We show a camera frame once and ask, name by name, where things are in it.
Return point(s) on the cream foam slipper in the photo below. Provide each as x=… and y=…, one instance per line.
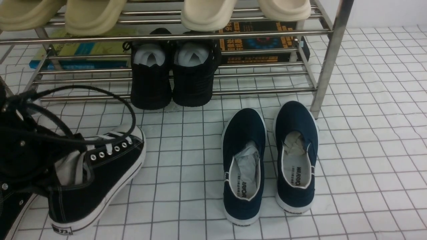
x=286, y=10
x=206, y=15

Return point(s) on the olive foam slipper left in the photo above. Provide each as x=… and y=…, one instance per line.
x=20, y=15

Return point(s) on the olive foam slipper right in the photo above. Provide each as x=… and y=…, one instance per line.
x=92, y=17

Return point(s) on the black orange printed box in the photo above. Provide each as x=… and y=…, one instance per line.
x=259, y=49

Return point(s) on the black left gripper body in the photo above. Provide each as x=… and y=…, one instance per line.
x=33, y=139

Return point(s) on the white grid tablecloth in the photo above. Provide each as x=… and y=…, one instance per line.
x=210, y=172

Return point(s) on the cream foam slipper right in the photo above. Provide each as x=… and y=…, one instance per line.
x=286, y=10

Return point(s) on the steel shoe rack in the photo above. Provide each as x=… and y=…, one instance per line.
x=50, y=64

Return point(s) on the navy slip-on shoe left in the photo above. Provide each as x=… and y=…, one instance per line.
x=243, y=147

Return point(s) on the cream foam slipper left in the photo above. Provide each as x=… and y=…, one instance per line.
x=206, y=15

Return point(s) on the black canvas shoe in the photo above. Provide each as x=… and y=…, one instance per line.
x=150, y=62
x=194, y=66

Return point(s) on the black lace-up sneaker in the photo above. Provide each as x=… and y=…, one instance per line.
x=13, y=206
x=85, y=182

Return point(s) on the black canvas shoe right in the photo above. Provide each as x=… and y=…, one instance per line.
x=194, y=66

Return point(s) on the navy slip-on shoe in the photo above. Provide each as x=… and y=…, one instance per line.
x=243, y=147
x=297, y=139

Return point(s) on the olive foam slipper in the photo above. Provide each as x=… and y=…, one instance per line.
x=20, y=15
x=92, y=17

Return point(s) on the black canvas shoe left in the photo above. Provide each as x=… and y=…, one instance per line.
x=150, y=62

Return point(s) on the navy slip-on shoe right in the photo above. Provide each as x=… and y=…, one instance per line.
x=297, y=139

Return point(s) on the green blue printed box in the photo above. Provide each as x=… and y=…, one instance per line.
x=88, y=49

